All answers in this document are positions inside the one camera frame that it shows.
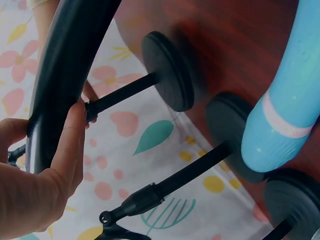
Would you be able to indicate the person's right hand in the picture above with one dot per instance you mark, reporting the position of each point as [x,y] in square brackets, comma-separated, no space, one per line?
[43,32]

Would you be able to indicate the black leg with round foot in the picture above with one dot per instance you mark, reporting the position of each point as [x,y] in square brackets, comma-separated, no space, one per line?
[287,200]
[165,72]
[190,165]

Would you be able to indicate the person's left hand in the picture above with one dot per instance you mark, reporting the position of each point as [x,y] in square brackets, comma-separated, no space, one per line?
[30,200]

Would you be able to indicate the person's right fingers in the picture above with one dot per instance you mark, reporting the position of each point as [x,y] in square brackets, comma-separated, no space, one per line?
[89,91]

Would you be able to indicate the light blue tube pink band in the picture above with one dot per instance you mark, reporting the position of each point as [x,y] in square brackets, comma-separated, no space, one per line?
[277,130]

